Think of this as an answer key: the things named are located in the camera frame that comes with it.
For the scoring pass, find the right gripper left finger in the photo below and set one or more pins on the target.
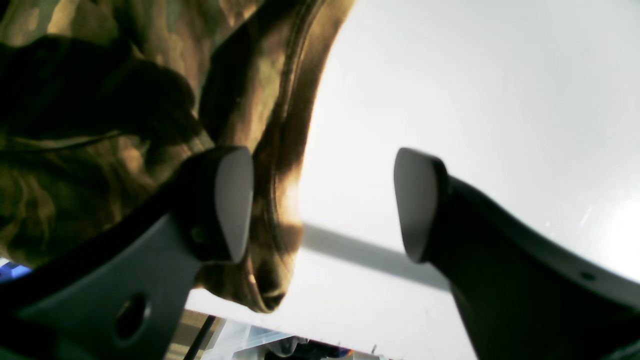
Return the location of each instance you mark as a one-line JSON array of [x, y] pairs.
[[121, 296]]

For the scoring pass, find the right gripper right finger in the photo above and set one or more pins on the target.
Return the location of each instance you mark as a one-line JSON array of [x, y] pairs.
[[520, 296]]

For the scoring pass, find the camouflage t-shirt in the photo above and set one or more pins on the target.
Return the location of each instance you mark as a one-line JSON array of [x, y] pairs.
[[103, 100]]

